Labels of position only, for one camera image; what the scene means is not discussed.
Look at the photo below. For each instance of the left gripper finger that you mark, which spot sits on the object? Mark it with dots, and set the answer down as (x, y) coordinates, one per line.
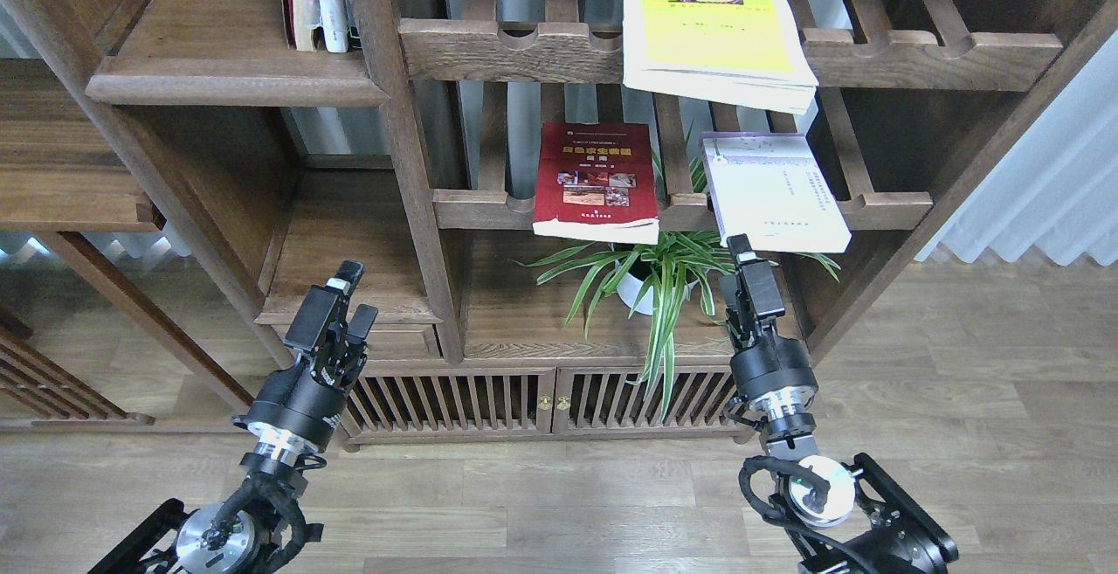
(359, 327)

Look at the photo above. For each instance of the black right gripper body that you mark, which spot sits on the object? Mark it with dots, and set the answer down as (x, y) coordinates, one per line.
(770, 371)

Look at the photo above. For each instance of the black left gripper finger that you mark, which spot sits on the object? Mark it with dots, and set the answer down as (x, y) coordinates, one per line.
(321, 319)

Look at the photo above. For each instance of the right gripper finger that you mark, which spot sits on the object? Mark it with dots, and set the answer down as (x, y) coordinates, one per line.
(730, 288)

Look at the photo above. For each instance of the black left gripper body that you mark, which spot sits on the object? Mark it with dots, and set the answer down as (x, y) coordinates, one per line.
(293, 400)

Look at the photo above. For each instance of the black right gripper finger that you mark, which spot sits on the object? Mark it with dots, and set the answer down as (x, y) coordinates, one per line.
(759, 293)

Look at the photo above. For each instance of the white lavender cover book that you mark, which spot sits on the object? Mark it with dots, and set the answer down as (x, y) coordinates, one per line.
(769, 187)

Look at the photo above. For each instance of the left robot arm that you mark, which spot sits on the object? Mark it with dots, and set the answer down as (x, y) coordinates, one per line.
(260, 527)

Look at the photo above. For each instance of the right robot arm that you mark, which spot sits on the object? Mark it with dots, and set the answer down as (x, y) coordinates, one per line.
(841, 517)

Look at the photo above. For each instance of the green spider plant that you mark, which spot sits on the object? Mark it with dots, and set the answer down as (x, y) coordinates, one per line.
(683, 261)

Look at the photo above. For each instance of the white plant pot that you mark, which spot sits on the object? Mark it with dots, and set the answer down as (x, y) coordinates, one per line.
(631, 285)

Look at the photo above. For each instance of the red cover book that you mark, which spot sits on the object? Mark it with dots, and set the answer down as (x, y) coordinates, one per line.
(596, 182)

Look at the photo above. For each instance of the dark wooden bookshelf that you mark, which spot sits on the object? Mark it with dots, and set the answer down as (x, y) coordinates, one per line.
(276, 164)

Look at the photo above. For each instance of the yellow cover book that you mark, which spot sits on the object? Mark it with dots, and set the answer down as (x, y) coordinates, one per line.
(736, 52)

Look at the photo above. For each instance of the white curtain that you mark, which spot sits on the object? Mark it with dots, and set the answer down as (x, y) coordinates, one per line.
(1054, 194)

